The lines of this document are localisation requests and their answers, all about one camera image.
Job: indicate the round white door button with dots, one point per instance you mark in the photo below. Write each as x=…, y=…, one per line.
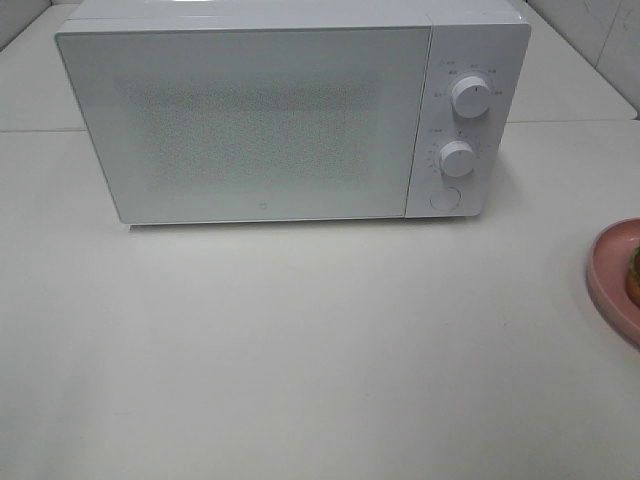
x=445, y=199

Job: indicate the pink round plate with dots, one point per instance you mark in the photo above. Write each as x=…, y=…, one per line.
x=610, y=260

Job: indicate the toy burger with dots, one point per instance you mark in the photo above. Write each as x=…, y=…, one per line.
x=632, y=284

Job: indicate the white microwave door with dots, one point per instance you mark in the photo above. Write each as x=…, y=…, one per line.
x=236, y=126

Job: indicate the lower white timer knob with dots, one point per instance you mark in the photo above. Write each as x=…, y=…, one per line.
x=456, y=159

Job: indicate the white microwave oven body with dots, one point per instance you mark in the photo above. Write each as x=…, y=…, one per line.
x=486, y=37

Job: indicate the upper white power knob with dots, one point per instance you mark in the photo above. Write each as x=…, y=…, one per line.
x=470, y=95

